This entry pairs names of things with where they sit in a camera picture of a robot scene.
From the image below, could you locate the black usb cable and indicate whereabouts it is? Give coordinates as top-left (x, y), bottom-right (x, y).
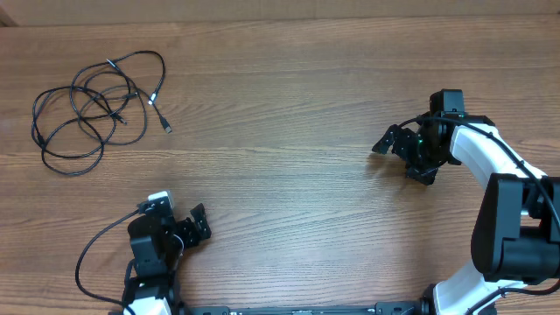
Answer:
top-left (69, 50), bottom-right (167, 122)
top-left (76, 69), bottom-right (173, 147)

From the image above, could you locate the thin black cable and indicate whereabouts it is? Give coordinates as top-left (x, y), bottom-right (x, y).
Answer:
top-left (30, 86), bottom-right (129, 178)

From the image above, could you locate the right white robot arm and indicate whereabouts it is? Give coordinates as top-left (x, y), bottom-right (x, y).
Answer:
top-left (371, 89), bottom-right (559, 314)

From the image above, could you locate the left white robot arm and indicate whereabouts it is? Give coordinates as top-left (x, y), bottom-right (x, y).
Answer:
top-left (122, 201), bottom-right (212, 315)

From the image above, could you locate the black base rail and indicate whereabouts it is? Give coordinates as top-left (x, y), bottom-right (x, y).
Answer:
top-left (108, 300), bottom-right (425, 315)

